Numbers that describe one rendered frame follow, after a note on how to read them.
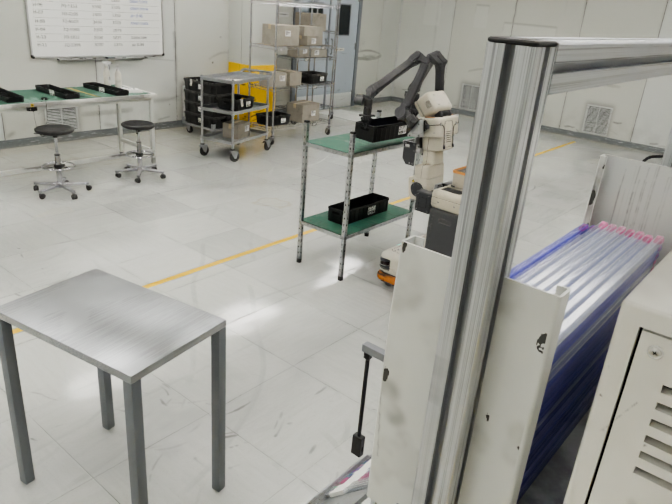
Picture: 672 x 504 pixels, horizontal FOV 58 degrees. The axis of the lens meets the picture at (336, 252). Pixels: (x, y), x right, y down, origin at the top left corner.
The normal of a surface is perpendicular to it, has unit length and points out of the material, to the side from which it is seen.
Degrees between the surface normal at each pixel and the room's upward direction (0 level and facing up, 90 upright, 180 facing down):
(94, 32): 90
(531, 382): 90
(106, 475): 0
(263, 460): 0
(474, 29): 90
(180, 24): 90
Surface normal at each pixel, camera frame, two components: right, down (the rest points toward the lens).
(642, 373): -0.64, 0.25
